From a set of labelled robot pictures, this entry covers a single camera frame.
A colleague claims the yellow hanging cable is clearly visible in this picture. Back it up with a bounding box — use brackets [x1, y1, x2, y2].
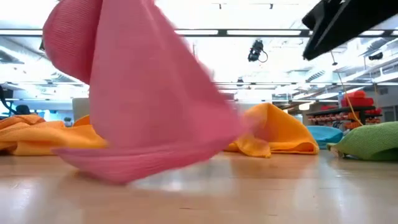
[329, 51, 365, 127]

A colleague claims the pink microfiber towel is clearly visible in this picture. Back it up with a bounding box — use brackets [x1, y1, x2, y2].
[42, 0, 246, 184]

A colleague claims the blue microfiber towel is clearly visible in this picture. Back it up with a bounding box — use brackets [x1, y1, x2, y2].
[306, 125, 345, 150]

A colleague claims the person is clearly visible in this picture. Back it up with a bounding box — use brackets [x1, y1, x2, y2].
[14, 104, 31, 115]

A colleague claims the green microfiber towel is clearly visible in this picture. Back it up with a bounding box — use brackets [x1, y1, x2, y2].
[326, 121, 398, 162]

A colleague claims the rack with red bins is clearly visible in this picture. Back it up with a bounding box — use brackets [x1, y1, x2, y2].
[306, 90, 384, 131]

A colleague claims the black ceiling-mounted camera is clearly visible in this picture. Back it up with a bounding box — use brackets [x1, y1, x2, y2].
[248, 39, 269, 63]

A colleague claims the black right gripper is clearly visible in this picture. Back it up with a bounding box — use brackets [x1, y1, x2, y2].
[302, 0, 398, 62]

